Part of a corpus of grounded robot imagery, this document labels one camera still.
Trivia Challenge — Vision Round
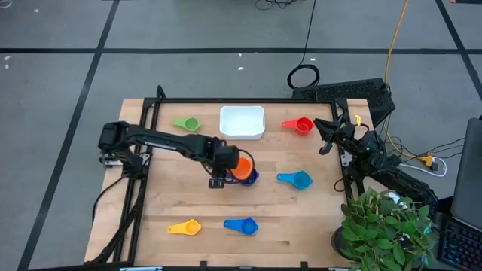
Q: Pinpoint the yellow measuring cup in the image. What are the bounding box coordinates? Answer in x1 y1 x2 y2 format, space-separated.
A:
167 218 202 236

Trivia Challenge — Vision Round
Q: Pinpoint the green measuring cup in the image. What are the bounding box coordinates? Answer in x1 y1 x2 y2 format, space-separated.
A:
171 117 202 133

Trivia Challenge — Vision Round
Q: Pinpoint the red measuring cup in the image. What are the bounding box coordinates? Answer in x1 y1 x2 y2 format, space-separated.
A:
281 116 315 136

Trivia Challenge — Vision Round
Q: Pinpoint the yellow extension cable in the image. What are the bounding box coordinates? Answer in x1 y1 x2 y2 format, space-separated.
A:
383 0 430 159

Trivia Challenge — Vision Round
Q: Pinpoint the yellow power plug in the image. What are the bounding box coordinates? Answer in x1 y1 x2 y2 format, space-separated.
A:
420 153 438 169

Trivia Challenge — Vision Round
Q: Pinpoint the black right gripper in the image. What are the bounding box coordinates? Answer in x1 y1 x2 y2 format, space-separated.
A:
313 117 358 156

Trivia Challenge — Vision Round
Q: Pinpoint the white plastic basket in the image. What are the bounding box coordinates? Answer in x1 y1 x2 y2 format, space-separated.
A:
219 105 266 141

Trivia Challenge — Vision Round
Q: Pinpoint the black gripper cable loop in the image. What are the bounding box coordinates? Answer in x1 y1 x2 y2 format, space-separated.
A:
224 148 257 186

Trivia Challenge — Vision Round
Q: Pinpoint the white power cable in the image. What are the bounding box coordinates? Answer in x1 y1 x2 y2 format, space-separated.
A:
398 156 448 178

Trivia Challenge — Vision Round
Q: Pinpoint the black cable bundle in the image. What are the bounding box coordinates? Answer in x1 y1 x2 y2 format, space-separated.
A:
391 137 466 159

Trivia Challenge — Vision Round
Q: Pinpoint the silver arm base bracket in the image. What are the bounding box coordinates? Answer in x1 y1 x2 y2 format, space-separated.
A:
99 154 125 169

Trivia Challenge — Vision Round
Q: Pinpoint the black arm base cable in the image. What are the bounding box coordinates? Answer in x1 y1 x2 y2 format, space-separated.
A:
91 175 129 224

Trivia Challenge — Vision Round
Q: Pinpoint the orange measuring cup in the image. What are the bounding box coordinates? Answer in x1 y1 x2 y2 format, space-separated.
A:
230 157 253 181

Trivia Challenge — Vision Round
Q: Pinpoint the black aluminium table frame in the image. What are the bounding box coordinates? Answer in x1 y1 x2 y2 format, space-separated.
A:
84 84 366 265

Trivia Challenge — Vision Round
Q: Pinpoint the blue measuring cup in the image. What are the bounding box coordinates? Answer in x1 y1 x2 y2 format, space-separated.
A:
223 217 260 236

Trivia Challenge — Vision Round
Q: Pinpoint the black backlit keyboard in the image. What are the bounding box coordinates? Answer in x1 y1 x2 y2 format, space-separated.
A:
438 217 482 271

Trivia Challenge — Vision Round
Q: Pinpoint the green leafy plant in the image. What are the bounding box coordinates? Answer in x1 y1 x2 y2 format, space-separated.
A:
333 187 441 271

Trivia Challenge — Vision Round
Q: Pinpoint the black plant pot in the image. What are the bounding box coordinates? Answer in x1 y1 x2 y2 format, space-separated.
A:
331 225 349 260

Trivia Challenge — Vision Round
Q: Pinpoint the cyan measuring cup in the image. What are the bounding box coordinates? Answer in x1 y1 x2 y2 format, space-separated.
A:
276 170 313 190

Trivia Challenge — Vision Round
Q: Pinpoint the coiled black floor cable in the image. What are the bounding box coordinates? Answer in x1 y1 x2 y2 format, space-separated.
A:
286 0 322 90

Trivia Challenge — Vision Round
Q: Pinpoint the white power adapter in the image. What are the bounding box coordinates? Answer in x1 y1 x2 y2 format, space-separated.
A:
387 190 410 208

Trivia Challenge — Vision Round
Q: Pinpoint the purple measuring cup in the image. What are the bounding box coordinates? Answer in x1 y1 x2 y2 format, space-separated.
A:
225 168 260 187

